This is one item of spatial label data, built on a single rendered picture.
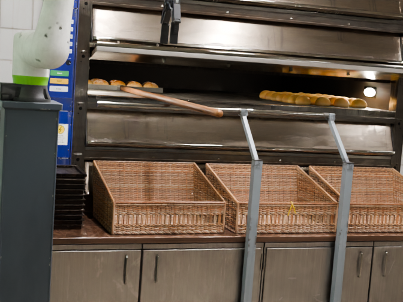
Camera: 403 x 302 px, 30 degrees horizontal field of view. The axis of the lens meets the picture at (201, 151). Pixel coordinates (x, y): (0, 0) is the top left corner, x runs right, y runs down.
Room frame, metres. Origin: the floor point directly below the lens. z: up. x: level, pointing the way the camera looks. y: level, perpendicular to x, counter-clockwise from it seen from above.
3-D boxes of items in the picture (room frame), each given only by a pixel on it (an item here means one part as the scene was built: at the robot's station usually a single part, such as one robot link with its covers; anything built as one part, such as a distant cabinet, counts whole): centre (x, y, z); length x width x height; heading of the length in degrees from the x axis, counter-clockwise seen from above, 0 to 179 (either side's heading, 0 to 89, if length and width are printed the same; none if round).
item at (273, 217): (3.84, -0.36, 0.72); 0.56 x 0.49 x 0.28; 110
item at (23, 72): (2.67, 0.62, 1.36); 0.16 x 0.13 x 0.19; 34
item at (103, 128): (4.08, -0.26, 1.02); 1.79 x 0.11 x 0.19; 109
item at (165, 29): (2.91, 0.17, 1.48); 0.03 x 0.01 x 0.07; 108
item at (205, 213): (3.64, 0.20, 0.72); 0.56 x 0.49 x 0.28; 111
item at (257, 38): (4.08, -0.26, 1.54); 1.79 x 0.11 x 0.19; 109
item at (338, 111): (4.11, -0.25, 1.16); 1.80 x 0.06 x 0.04; 109
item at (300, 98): (4.69, -0.66, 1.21); 0.61 x 0.48 x 0.06; 19
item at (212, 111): (3.68, 0.22, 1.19); 1.71 x 0.03 x 0.03; 19
